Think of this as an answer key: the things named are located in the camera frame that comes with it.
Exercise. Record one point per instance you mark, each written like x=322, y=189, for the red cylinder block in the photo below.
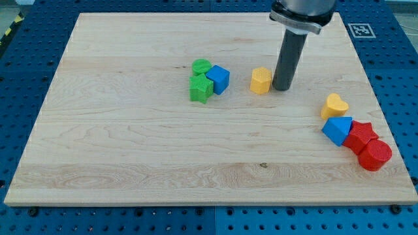
x=374, y=155

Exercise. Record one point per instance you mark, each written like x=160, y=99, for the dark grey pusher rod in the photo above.
x=290, y=52

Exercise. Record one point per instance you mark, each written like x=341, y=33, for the yellow hexagon block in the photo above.
x=261, y=79

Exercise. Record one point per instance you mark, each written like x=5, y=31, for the blue cube block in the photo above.
x=220, y=78

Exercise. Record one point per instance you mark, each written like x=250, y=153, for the yellow heart block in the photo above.
x=334, y=106

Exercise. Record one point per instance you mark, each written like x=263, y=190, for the white fiducial marker tag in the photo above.
x=361, y=30

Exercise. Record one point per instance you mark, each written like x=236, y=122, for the green cylinder block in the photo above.
x=200, y=66

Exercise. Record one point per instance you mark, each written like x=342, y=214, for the blue pentagon block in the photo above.
x=337, y=129

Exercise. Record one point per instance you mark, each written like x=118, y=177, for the green star block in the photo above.
x=200, y=88

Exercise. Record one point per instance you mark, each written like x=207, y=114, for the light wooden board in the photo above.
x=117, y=127

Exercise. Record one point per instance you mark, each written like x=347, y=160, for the red star block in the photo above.
x=360, y=134

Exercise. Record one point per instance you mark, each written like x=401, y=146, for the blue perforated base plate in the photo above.
x=29, y=63

